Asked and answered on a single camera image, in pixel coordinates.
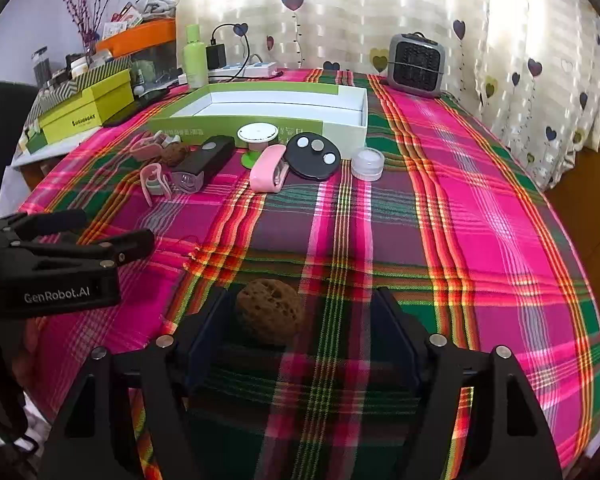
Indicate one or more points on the black charger plug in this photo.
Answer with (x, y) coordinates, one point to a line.
(216, 56)

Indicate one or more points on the black smartphone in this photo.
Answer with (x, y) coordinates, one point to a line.
(130, 110)

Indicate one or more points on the heart print curtain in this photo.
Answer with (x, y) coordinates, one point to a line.
(380, 0)

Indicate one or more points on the grey small fan heater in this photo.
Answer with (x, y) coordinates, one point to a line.
(415, 65)

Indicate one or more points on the clear small jar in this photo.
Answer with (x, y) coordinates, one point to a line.
(367, 162)

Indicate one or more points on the wooden cabinet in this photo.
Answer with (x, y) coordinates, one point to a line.
(580, 220)

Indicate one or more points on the light green bottle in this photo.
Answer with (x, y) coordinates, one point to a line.
(195, 60)

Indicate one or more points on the black round button device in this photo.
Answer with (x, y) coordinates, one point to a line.
(310, 164)

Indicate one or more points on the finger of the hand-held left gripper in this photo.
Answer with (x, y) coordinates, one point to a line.
(50, 222)
(105, 250)

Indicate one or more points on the yellow-green cardboard box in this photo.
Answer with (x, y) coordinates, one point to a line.
(80, 116)

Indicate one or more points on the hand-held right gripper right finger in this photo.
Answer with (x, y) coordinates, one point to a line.
(405, 347)

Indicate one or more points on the black chair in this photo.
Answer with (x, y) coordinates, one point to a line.
(5, 150)

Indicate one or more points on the striped gift box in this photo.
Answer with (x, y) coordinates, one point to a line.
(55, 86)

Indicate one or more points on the printed paper packets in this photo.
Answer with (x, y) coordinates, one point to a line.
(127, 14)

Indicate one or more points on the brown walnut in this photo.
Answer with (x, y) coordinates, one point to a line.
(176, 153)
(270, 312)

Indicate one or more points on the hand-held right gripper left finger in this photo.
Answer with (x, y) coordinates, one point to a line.
(205, 345)

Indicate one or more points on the purple flower branches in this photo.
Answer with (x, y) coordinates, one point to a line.
(82, 5)

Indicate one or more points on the green white cardboard box tray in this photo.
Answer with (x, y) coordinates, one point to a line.
(280, 102)

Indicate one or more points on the pink plastic clip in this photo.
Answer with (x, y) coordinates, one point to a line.
(152, 175)
(145, 147)
(265, 170)

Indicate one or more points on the white blue power strip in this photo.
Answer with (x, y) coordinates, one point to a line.
(260, 69)

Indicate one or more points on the orange lidded storage bin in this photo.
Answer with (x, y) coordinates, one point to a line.
(145, 35)

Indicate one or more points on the pink green plaid tablecloth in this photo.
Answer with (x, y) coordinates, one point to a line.
(380, 235)

